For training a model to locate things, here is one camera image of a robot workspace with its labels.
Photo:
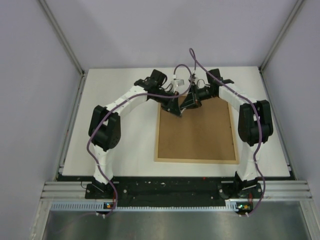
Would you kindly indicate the light wooden picture frame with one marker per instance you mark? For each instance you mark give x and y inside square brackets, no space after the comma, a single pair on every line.
[204,135]

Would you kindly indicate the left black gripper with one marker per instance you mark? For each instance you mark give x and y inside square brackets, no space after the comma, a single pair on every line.
[174,108]

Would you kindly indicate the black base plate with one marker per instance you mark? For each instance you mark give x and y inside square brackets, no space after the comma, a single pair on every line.
[171,191]

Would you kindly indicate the aluminium corner post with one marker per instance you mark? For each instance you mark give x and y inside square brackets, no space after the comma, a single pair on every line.
[60,35]
[293,14]

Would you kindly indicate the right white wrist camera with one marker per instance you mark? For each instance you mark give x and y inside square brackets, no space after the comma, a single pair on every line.
[195,80]

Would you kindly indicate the aluminium front rail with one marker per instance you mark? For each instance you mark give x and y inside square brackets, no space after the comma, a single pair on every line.
[275,190]

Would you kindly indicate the grey slotted cable duct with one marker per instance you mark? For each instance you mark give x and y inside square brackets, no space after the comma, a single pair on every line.
[104,207]

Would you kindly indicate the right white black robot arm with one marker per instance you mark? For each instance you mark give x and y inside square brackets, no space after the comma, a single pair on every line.
[254,128]

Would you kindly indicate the right aluminium corner post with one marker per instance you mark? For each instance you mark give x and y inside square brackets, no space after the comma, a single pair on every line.
[293,14]

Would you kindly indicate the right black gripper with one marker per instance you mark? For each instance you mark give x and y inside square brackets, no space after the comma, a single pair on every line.
[190,101]

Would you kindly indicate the left aluminium corner post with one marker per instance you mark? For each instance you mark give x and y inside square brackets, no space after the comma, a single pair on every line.
[60,35]

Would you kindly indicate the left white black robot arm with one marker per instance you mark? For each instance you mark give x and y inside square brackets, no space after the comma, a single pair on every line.
[105,125]

